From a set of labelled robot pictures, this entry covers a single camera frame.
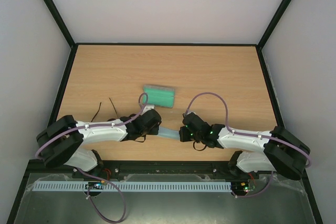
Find black right frame post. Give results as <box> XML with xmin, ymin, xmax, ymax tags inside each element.
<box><xmin>257</xmin><ymin>0</ymin><xmax>292</xmax><ymax>50</ymax></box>

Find grey glasses case green lining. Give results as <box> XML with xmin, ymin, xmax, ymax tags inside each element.
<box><xmin>143</xmin><ymin>84</ymin><xmax>175</xmax><ymax>108</ymax></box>

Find black sunglasses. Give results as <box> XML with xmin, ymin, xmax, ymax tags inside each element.
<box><xmin>90</xmin><ymin>97</ymin><xmax>119</xmax><ymax>122</ymax></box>

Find light blue cleaning cloth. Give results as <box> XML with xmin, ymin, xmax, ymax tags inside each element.
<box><xmin>157</xmin><ymin>127</ymin><xmax>180</xmax><ymax>141</ymax></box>

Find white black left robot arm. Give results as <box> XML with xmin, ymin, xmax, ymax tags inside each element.
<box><xmin>36</xmin><ymin>109</ymin><xmax>162</xmax><ymax>172</ymax></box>

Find light blue slotted cable duct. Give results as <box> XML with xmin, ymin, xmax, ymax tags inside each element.
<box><xmin>32</xmin><ymin>181</ymin><xmax>232</xmax><ymax>193</ymax></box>

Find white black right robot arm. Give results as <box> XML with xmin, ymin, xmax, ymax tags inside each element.
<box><xmin>180</xmin><ymin>112</ymin><xmax>310</xmax><ymax>180</ymax></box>

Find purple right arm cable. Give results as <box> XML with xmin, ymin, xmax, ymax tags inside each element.
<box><xmin>183</xmin><ymin>92</ymin><xmax>313</xmax><ymax>198</ymax></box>

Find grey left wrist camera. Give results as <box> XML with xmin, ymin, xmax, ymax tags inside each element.
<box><xmin>143</xmin><ymin>105</ymin><xmax>155</xmax><ymax>113</ymax></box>

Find black enclosure frame post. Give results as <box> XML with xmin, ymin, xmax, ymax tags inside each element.
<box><xmin>43</xmin><ymin>0</ymin><xmax>76</xmax><ymax>48</ymax></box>

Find black front mounting rail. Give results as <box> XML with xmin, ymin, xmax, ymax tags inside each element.
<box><xmin>26</xmin><ymin>158</ymin><xmax>307</xmax><ymax>183</ymax></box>

